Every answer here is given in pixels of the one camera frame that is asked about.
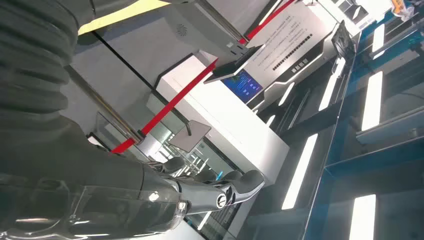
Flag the small grey sign stand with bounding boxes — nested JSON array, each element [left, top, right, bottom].
[[167, 119, 213, 154]]

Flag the grey kiosk panel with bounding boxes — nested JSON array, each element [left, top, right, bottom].
[[96, 0, 253, 90]]

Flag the white reception counter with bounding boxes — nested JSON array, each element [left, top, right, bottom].
[[155, 49, 291, 186]]

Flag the blue display screen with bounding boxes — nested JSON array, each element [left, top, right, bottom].
[[221, 69, 264, 104]]

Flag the black kiosk tablet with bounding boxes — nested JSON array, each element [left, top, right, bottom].
[[203, 44, 266, 84]]

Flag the ceiling light panel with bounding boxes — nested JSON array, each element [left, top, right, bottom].
[[361, 71, 384, 132], [348, 194, 377, 240], [318, 57, 347, 112], [278, 82, 296, 107], [281, 133, 319, 211], [371, 23, 386, 61]]

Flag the black wall monitor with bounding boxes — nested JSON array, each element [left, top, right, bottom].
[[331, 20, 357, 62]]

